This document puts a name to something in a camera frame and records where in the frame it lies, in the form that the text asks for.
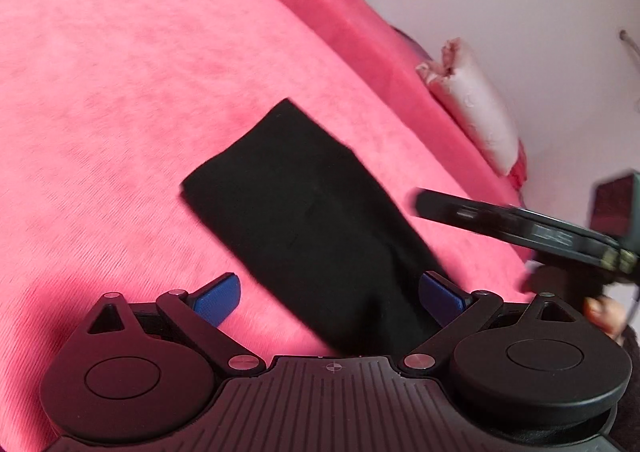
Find pink bed blanket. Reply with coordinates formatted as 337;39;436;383
0;0;533;435

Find red bed sheet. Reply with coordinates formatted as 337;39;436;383
192;0;523;195

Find black pants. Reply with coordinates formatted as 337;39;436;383
180;98;453;359

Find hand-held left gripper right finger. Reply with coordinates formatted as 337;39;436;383
400;272;578;375

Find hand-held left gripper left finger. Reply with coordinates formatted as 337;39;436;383
87;272;266;377

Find person's right hand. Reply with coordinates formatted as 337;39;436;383
584;296;632;339

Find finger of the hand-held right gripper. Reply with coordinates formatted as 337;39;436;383
411;187;506;239

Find folded red blanket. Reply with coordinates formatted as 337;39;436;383
504;141;529;189

